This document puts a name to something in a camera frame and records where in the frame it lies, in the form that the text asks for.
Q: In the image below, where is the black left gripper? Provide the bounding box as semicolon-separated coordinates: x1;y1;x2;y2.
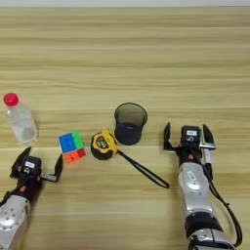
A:
9;146;64;200

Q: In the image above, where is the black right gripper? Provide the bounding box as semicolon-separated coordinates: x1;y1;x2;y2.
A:
163;122;217;167

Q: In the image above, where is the colourful puzzle cube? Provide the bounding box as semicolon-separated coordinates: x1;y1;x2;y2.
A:
58;130;88;165

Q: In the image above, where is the clear bottle with red cap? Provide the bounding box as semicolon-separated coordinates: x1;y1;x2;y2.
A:
2;92;39;146

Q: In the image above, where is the yellow black tape measure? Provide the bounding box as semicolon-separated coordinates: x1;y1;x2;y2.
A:
90;128;170;189

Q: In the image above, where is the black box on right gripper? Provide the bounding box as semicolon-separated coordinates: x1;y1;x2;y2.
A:
181;125;202;146

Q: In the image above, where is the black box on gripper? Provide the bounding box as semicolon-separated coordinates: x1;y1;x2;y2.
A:
20;155;43;177
181;125;202;146

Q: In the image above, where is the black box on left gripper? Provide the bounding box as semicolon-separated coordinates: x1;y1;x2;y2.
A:
20;155;43;177

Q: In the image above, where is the black mesh cup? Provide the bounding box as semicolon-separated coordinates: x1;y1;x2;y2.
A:
113;102;148;146

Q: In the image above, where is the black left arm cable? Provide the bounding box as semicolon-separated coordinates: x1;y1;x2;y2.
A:
0;189;18;207

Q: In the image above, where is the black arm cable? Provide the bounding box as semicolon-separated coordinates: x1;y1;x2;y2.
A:
194;151;243;248
0;189;18;207

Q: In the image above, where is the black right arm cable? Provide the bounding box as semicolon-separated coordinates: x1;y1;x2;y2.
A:
194;151;243;248

